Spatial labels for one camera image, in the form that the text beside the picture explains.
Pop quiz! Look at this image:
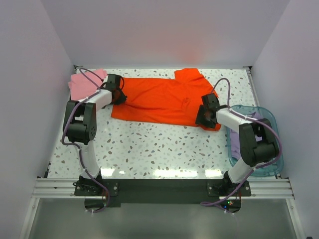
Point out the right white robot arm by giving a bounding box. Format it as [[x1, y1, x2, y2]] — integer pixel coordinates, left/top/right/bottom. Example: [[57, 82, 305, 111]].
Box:
[[195, 93, 282, 196]]

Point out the orange t shirt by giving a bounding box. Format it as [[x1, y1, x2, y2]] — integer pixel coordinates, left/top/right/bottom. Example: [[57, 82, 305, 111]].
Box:
[[111, 68, 213, 127]]

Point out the teal plastic basket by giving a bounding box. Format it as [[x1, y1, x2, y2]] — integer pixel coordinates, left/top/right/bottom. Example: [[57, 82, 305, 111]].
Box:
[[227, 105, 284, 177]]

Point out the folded pink t shirt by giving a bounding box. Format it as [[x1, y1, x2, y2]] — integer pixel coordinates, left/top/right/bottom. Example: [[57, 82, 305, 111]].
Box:
[[68, 69, 107, 101]]

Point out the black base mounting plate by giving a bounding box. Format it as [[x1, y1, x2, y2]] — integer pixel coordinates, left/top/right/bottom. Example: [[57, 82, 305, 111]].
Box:
[[73, 177, 251, 208]]

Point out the aluminium frame rail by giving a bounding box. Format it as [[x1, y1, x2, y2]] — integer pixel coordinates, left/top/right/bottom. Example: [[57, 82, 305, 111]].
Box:
[[31, 178, 295, 199]]

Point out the lavender t shirt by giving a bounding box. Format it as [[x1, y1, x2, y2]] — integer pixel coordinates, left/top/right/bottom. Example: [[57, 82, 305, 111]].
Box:
[[227, 112, 262, 164]]

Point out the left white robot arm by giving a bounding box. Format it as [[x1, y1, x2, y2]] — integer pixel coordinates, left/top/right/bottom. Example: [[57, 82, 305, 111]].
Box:
[[61, 68, 127, 195]]

